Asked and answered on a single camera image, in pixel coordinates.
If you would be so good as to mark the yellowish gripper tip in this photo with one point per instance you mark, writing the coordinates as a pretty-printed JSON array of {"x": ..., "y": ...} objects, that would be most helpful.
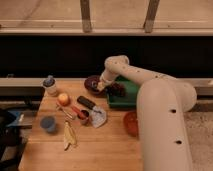
[{"x": 101, "y": 86}]

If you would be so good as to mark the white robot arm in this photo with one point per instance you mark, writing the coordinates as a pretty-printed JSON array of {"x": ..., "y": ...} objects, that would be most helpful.
[{"x": 161, "y": 103}]

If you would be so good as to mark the purple bowl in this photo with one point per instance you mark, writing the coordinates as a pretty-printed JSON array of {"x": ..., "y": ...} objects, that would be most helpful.
[{"x": 87, "y": 84}]

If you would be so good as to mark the red bowl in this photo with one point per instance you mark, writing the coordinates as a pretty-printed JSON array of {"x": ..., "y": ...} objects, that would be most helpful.
[{"x": 131, "y": 123}]

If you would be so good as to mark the dark red grape bunch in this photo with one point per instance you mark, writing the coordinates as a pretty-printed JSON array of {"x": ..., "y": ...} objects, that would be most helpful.
[{"x": 117, "y": 89}]

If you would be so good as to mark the green plastic tray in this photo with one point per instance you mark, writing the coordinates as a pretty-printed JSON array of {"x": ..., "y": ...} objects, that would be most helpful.
[{"x": 129, "y": 100}]

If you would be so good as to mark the yellow red apple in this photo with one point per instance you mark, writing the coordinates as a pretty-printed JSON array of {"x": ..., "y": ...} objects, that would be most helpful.
[{"x": 63, "y": 99}]

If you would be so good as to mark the metal fork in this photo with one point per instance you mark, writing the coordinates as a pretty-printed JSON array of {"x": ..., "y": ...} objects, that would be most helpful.
[{"x": 58, "y": 107}]

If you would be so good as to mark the small bottle blue cap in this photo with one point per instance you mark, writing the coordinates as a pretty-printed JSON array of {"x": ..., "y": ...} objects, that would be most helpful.
[{"x": 49, "y": 84}]

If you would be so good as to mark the yellow banana peel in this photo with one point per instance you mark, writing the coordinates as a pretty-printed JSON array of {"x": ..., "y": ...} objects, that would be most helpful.
[{"x": 69, "y": 136}]

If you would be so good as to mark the black blue object at left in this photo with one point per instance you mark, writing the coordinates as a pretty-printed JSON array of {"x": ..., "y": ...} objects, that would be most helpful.
[{"x": 11, "y": 146}]

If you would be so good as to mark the red handled measuring cup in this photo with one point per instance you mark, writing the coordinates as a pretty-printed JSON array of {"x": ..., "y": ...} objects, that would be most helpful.
[{"x": 83, "y": 117}]

